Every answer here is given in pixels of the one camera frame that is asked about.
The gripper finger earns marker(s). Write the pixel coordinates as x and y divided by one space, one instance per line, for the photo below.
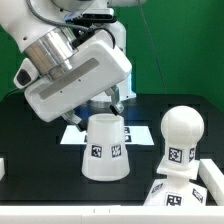
73 119
116 105

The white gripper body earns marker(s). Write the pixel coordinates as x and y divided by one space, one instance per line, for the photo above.
97 66

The white lamp shade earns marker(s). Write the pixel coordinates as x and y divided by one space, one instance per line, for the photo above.
105 156

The white lamp bulb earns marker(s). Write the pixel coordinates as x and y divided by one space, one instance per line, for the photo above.
182 127

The white lamp base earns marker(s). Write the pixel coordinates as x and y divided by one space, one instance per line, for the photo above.
176 189

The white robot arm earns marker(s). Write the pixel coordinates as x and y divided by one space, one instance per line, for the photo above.
75 52

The white paper sheet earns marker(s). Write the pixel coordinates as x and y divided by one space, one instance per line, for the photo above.
135 135

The white left corner block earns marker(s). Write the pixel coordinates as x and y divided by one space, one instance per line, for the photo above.
2 168

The white corner block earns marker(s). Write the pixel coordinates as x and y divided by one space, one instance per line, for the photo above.
213 179
2 168

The white right corner block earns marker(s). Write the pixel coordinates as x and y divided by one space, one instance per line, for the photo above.
213 179

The black camera on stand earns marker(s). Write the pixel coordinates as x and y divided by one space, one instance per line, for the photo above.
82 19

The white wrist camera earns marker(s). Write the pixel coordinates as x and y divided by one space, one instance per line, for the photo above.
26 74

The white front border rail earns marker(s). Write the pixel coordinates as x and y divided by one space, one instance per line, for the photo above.
110 215

